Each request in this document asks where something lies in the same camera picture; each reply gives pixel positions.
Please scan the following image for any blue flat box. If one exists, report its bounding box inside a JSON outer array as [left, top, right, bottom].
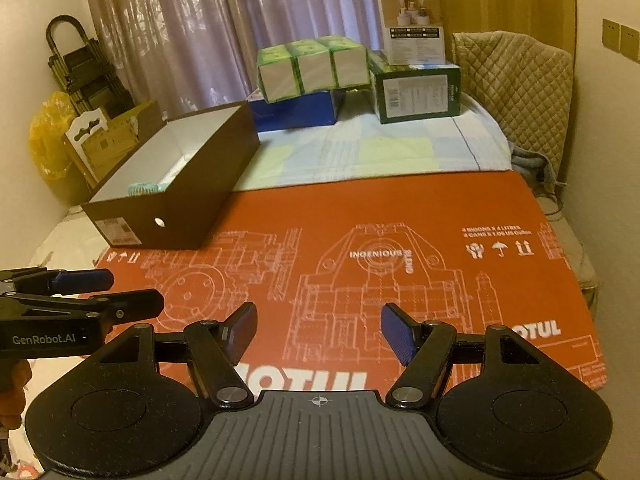
[[247, 90, 346, 132]]

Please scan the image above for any black folding ladder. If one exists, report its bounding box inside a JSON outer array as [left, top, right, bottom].
[[46, 15, 134, 119]]

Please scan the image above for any green white carton box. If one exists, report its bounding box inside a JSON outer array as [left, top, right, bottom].
[[368, 51, 461, 124]]

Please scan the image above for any double wall switch plate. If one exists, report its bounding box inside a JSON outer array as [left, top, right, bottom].
[[601, 18, 640, 63]]

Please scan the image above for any purple curtain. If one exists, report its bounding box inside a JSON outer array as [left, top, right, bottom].
[[88, 0, 381, 117]]

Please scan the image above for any green tissue pack bundle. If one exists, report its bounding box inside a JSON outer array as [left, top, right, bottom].
[[256, 35, 370, 103]]

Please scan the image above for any brown cardboard carrier box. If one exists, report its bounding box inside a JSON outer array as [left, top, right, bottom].
[[62, 101, 165, 190]]

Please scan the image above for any red Motul cardboard sheet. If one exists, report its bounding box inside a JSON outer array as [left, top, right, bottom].
[[100, 171, 606, 391]]

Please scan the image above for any beige quilted chair cover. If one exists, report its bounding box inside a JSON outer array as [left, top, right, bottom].
[[452, 30, 574, 194]]

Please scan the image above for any yellow plastic bag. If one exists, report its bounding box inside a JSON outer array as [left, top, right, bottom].
[[28, 91, 89, 206]]

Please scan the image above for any mint handheld fan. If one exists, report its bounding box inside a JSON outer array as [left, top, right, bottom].
[[128, 182, 160, 196]]

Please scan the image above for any brown open shoe box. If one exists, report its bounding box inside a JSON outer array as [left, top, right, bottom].
[[82, 101, 260, 249]]

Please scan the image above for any person's left hand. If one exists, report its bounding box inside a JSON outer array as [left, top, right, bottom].
[[0, 360, 32, 430]]

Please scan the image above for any checked blue green cloth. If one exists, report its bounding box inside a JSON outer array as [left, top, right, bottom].
[[235, 92, 511, 191]]

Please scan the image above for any tall white product box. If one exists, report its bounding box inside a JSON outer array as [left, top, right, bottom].
[[378, 0, 446, 65]]

